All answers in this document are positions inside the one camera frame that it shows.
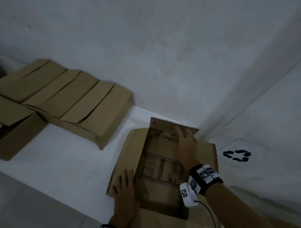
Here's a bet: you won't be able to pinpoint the white table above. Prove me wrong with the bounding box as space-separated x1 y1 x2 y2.
0 104 200 228

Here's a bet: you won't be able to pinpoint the person's right hand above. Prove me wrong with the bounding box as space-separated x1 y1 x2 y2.
174 126 203 173

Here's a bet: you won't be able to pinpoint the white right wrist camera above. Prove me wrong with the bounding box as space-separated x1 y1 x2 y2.
179 182 199 208

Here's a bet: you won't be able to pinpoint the black camera cable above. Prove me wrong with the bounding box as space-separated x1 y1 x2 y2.
194 200 217 228

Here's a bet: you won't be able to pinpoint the row of brown cardboard boxes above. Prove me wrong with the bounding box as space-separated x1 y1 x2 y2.
0 59 134 161

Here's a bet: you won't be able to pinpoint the person's right forearm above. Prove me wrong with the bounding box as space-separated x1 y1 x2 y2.
206 183 274 228

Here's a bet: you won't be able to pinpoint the green-lined brown cardboard box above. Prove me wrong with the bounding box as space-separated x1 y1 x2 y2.
106 117 219 228

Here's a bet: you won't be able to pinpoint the black right wristband white markers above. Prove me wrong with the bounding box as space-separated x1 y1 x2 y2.
189 164 224 196

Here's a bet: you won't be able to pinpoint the person's left hand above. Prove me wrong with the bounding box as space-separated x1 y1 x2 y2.
108 167 141 228

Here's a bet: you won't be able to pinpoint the white recycling sign paper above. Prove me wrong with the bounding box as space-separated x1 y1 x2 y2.
216 140 259 168

